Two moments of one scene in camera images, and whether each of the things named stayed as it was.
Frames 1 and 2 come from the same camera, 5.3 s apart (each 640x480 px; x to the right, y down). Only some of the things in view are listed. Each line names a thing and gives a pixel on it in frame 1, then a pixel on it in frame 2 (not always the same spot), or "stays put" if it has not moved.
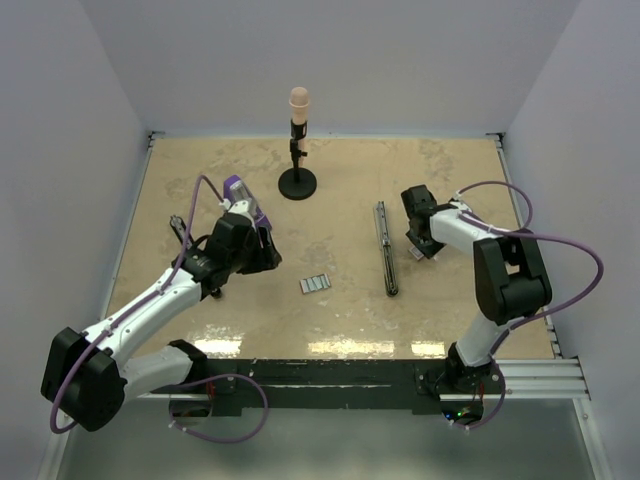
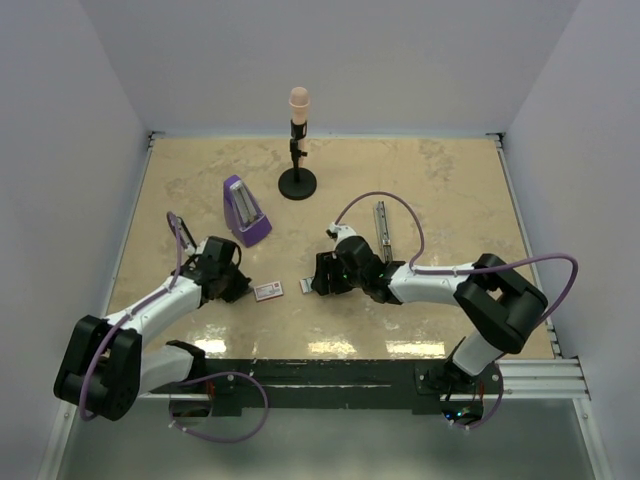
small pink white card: x=416 y=253 to x=268 y=291
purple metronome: x=235 y=190 stays put
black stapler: x=180 y=229 stays put
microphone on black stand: x=298 y=183 stays put
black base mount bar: x=226 y=387 stays put
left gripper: x=267 y=256 to x=240 y=288
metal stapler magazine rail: x=381 y=219 stays put
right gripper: x=428 y=249 to x=326 y=263
